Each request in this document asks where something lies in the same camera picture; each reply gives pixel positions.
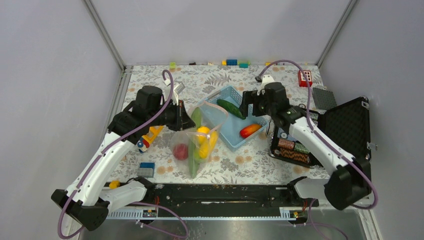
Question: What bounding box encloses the green patterned roll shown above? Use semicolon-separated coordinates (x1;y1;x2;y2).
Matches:
293;142;310;155

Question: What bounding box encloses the green apple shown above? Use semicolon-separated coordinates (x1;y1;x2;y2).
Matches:
193;147;201;162

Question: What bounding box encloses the yellow toy truck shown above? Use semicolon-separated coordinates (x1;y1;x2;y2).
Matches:
136;125;164;153

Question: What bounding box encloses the small yellow toy piece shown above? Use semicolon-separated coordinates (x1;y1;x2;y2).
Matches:
108;180;121;190

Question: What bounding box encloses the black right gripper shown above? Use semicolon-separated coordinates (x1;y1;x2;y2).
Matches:
238;90;276;117

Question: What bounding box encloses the dark green cucumber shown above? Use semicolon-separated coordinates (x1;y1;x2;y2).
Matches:
216;99;246;120

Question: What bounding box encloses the grey building baseplate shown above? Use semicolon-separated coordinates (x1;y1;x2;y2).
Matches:
312;87;337;110

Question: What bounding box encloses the blue block at wall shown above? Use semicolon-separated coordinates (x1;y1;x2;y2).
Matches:
225;59;238;66

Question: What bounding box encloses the teal block at wall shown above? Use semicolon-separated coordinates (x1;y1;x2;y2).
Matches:
238;62;249;69

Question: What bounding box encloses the grey building block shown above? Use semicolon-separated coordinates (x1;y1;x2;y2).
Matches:
136;167;155;178

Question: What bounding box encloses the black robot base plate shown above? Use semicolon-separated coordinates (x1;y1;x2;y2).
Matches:
141;183;319;218

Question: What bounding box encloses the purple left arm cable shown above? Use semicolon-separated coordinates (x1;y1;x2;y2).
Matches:
56;69;189;240

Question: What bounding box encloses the light blue plastic basket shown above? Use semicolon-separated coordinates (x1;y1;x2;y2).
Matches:
202;85;269;152

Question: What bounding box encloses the brown patterned roll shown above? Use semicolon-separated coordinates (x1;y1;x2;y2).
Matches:
277;138;310;164

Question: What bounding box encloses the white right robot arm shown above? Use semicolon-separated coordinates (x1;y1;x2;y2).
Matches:
239;82;379;210

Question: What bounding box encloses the clear pink zip top bag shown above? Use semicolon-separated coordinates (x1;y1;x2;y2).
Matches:
169;101;229;179

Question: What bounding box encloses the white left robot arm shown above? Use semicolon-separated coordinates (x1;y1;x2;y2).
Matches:
51;85;195;231

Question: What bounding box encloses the yellow corn cob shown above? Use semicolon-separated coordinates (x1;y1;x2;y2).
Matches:
198;131;219;159

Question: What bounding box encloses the black open carrying case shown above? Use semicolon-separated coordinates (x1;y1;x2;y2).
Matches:
270;96;372;169

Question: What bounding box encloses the red orange mango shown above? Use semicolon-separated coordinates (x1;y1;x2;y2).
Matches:
239;123;262;139

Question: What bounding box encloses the blue building block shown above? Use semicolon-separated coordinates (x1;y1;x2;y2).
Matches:
139;162;155;170

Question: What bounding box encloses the red apple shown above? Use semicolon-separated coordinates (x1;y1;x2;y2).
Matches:
172;143;189;161

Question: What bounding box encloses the yellow lemon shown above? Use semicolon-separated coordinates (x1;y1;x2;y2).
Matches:
196;126;210;134

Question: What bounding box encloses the red window block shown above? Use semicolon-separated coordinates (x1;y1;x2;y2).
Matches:
297;70;313;88

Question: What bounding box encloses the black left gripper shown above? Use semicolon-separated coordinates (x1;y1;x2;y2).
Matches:
148;99;196;131

